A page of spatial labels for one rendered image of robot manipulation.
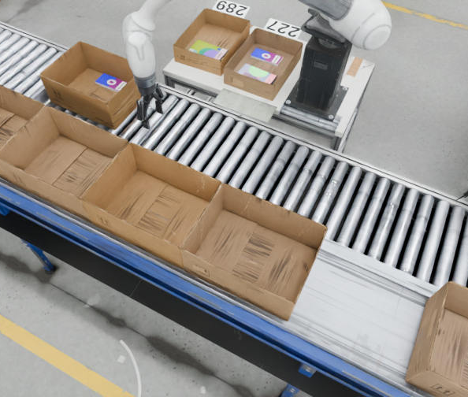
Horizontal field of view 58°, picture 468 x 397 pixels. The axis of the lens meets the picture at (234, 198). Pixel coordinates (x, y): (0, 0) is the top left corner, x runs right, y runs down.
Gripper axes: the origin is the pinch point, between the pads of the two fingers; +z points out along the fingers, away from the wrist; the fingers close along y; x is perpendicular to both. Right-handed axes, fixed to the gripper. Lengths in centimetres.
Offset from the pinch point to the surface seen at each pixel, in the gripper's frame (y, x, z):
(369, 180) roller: 21, -98, 11
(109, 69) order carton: 21.2, 41.4, 5.1
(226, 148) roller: 7.7, -33.5, 10.8
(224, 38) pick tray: 77, 5, 9
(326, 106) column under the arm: 51, -65, 6
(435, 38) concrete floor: 260, -105, 86
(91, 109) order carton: -7.7, 28.9, 2.4
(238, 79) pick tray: 45.5, -20.0, 4.2
